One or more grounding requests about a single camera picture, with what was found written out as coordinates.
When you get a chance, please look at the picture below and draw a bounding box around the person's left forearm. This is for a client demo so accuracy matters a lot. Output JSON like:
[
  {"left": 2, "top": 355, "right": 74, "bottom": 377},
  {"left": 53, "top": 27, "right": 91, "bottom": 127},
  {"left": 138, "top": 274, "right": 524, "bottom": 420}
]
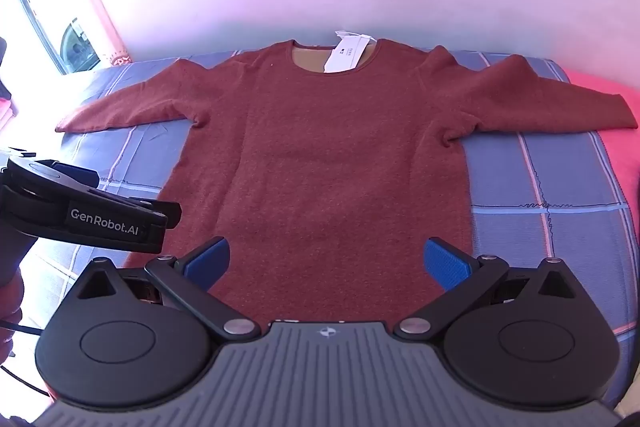
[{"left": 0, "top": 219, "right": 42, "bottom": 333}]

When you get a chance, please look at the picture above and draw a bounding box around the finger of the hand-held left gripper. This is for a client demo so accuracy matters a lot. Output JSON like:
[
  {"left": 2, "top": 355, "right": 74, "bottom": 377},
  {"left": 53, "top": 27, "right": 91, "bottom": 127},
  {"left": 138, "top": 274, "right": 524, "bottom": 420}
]
[{"left": 97, "top": 187, "right": 182, "bottom": 229}]

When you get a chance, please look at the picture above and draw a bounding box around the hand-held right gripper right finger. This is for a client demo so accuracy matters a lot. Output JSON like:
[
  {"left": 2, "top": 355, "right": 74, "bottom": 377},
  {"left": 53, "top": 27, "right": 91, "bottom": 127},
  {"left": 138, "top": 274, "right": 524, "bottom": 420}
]
[{"left": 394, "top": 236, "right": 577, "bottom": 340}]

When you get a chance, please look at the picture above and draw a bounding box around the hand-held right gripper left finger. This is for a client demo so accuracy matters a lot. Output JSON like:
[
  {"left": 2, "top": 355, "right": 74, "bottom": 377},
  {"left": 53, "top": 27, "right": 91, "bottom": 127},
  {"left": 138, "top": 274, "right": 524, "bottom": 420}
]
[{"left": 72, "top": 236, "right": 262, "bottom": 339}]

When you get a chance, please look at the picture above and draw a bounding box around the rust red long-sleeve sweater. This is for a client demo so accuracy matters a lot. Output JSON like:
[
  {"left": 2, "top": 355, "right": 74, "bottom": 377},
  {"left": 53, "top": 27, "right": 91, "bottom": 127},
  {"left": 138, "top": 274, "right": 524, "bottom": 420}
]
[{"left": 55, "top": 38, "right": 640, "bottom": 334}]

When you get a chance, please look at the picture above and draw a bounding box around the blue plaid bedsheet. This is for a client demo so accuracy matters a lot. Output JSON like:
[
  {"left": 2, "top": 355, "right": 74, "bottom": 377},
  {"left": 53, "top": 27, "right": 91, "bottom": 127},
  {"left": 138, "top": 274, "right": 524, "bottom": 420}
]
[{"left": 20, "top": 49, "right": 632, "bottom": 344}]

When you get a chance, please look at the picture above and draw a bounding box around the white paper clothing tag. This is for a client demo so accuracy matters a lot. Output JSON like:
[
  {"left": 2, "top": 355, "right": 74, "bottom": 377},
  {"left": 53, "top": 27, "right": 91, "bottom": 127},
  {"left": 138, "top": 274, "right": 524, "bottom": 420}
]
[{"left": 323, "top": 30, "right": 376, "bottom": 76}]

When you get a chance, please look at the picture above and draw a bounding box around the black cable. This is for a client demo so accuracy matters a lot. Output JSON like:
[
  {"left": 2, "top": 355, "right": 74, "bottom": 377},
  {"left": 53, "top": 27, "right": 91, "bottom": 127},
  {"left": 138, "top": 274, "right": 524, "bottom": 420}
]
[{"left": 0, "top": 321, "right": 47, "bottom": 397}]

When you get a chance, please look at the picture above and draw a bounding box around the pink bed cover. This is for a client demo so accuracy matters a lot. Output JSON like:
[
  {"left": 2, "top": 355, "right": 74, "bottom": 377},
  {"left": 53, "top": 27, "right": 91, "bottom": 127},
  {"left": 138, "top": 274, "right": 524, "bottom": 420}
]
[{"left": 564, "top": 69, "right": 640, "bottom": 410}]

